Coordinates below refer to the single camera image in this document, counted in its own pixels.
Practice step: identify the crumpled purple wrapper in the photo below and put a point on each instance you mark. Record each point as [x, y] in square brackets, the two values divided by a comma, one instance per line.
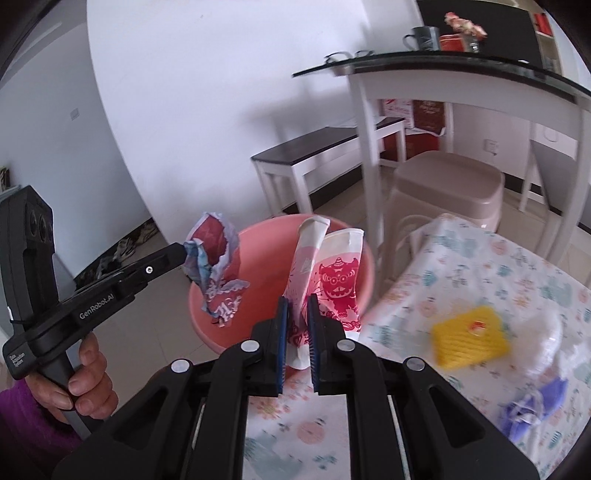
[549, 397]

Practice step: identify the black eyeglasses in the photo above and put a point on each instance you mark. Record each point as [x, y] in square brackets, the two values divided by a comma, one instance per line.
[341, 56]

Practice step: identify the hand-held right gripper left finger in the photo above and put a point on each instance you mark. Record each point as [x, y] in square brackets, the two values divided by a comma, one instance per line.
[282, 350]

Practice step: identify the white wall shelf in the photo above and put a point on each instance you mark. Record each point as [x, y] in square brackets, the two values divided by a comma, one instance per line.
[551, 50]

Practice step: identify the red white wrapper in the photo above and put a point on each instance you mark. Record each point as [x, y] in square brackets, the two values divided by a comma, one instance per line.
[217, 240]

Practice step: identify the white wall switch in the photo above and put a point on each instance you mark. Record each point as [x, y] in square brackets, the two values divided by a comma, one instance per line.
[74, 114]

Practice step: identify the beige plastic stool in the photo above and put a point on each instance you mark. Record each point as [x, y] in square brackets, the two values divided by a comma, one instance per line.
[448, 180]

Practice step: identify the pink white wrapper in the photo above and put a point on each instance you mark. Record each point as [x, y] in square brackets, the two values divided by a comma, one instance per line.
[304, 258]

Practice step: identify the dark red book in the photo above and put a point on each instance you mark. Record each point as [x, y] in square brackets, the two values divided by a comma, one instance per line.
[429, 115]

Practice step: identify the white wall socket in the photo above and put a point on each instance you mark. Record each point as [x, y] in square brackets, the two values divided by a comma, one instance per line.
[491, 146]

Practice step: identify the small yellow foam net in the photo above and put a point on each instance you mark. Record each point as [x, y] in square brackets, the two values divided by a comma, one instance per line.
[461, 346]

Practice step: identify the person's left hand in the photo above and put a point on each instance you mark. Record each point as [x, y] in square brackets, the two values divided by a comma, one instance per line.
[94, 387]

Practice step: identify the flowers in glass vase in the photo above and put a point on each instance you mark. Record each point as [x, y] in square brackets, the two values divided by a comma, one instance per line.
[464, 25]

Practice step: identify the person's left forearm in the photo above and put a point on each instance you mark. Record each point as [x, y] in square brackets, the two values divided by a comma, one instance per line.
[27, 434]

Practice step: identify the short dark-top white bench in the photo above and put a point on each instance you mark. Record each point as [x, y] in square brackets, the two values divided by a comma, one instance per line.
[526, 184]

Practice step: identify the clear plastic bag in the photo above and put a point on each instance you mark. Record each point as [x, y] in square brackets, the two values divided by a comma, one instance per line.
[545, 341]

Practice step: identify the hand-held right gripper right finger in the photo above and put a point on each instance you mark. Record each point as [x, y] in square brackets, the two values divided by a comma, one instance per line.
[314, 350]

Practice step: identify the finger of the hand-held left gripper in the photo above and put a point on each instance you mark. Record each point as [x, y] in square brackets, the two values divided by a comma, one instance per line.
[138, 265]
[147, 274]

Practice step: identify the red box on shelf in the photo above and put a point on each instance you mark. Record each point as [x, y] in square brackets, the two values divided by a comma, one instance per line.
[543, 24]

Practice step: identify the white red carton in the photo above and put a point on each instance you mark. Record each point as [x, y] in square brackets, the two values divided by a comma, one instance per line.
[398, 110]

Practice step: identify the dark grey mug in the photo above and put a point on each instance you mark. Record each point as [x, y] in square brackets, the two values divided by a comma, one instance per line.
[427, 39]

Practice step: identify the long dark-top white bench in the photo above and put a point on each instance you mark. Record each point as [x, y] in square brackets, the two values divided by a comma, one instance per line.
[314, 143]

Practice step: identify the pink plastic basin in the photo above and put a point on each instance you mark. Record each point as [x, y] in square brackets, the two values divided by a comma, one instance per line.
[263, 258]

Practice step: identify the pile of shoes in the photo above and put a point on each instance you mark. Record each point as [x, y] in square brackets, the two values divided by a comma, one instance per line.
[124, 249]

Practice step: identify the black monitor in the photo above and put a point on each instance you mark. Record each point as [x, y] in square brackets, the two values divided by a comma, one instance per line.
[508, 27]

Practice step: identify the white glass-top table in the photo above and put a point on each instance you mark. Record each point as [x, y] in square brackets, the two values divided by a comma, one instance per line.
[369, 115]

